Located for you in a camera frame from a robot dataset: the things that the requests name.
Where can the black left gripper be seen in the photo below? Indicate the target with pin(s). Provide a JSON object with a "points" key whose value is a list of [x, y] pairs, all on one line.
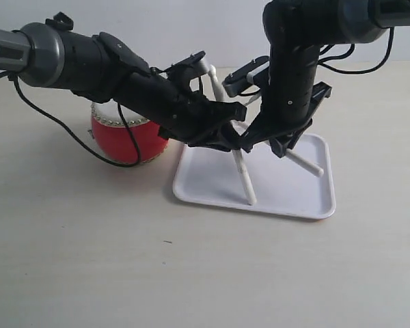
{"points": [[187, 117]]}

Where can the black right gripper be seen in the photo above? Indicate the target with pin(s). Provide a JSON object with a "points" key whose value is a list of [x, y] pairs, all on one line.
{"points": [[286, 100]]}

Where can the white drumstick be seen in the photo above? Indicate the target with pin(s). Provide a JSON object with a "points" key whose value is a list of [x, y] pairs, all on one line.
{"points": [[218, 92], [290, 154]]}

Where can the white plastic tray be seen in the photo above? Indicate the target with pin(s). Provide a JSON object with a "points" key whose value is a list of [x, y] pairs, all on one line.
{"points": [[209, 177]]}

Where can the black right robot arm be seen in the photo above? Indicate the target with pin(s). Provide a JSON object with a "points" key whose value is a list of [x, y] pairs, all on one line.
{"points": [[297, 31]]}

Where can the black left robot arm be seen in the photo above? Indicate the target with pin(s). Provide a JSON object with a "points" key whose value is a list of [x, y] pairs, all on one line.
{"points": [[101, 68]]}

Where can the small red drum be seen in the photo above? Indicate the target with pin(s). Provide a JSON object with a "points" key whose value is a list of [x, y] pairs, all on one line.
{"points": [[127, 136]]}

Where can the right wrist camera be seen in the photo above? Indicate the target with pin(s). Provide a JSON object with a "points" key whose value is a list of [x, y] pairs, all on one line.
{"points": [[256, 72]]}

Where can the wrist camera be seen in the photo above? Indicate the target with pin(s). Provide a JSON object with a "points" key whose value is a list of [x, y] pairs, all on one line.
{"points": [[256, 72], [193, 67]]}

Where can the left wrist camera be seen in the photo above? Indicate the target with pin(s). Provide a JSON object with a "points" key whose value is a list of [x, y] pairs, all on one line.
{"points": [[193, 67]]}

